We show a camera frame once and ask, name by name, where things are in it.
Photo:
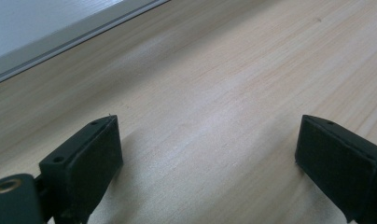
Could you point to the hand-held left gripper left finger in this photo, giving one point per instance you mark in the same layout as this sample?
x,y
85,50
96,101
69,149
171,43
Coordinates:
x,y
84,165

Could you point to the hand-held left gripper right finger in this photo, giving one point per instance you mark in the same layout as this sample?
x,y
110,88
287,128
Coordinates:
x,y
339,161

